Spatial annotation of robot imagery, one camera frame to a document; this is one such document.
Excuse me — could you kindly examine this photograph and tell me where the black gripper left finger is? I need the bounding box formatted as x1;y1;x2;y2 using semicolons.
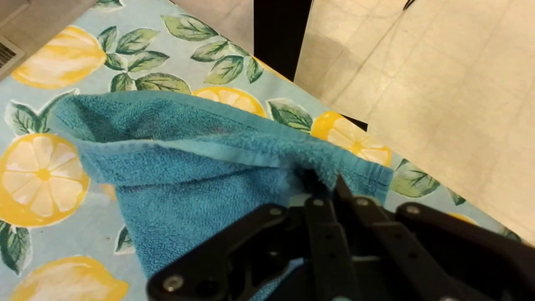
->
304;171;357;301

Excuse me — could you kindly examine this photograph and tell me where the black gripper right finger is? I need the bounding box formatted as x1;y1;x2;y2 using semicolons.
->
334;179;474;301

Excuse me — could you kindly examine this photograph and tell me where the blue towel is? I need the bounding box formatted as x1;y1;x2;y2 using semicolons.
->
48;91;392;276

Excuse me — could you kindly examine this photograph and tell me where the lemon print tablecloth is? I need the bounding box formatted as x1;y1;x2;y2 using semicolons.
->
0;0;499;301

